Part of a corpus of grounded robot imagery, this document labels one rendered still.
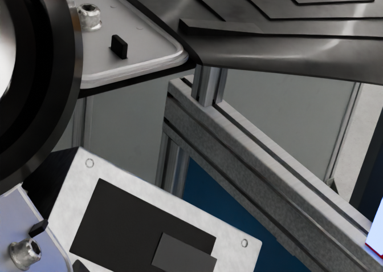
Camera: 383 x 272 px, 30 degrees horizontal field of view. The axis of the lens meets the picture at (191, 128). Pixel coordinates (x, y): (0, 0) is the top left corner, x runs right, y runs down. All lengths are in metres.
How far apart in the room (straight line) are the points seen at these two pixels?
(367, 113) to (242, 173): 1.81
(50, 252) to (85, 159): 0.09
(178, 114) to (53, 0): 0.67
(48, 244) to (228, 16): 0.14
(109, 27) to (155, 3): 0.03
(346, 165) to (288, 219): 1.55
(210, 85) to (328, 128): 1.14
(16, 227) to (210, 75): 0.56
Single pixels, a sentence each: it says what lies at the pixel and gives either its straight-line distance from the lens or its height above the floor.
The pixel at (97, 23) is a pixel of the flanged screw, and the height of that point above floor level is 1.19.
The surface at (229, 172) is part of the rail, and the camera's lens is 0.87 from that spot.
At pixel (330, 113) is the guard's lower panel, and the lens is 1.96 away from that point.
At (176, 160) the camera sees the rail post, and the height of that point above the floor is 0.76.
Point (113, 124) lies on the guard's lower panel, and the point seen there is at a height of 0.51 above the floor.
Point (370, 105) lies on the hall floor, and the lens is 2.70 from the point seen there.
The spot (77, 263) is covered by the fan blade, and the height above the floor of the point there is 1.08.
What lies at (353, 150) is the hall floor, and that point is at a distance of 2.42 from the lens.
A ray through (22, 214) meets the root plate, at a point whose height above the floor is 1.11.
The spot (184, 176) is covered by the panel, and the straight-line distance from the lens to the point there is 0.98.
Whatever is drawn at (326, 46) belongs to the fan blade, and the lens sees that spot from 0.37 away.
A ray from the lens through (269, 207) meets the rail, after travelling 0.83.
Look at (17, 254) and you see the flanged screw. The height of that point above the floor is 1.12.
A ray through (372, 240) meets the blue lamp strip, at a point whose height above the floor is 0.87.
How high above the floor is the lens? 1.34
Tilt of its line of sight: 35 degrees down
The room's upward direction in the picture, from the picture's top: 10 degrees clockwise
